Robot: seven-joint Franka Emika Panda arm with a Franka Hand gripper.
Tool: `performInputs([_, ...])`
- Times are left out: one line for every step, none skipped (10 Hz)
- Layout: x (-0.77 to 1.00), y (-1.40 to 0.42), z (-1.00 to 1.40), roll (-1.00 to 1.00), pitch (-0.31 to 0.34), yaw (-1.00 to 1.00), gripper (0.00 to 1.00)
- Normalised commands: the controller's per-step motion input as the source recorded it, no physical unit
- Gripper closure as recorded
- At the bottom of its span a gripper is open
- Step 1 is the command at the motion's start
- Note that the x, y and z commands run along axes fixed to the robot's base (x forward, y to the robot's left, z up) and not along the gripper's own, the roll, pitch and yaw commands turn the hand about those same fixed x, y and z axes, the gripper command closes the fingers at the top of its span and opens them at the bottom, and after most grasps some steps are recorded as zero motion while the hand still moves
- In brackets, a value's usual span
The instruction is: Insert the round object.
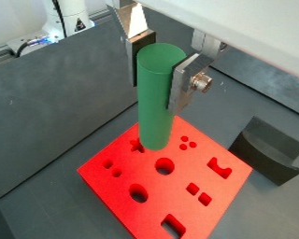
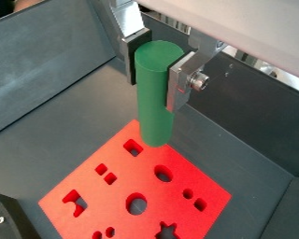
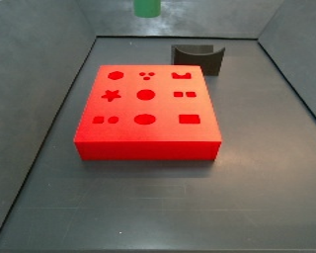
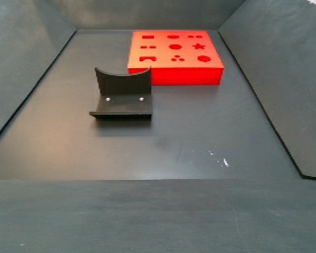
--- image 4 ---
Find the red shape sorter box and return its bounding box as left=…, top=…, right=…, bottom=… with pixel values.
left=128, top=30, right=224, bottom=85

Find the black curved holder stand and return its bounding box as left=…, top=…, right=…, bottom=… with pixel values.
left=89, top=68, right=153, bottom=119

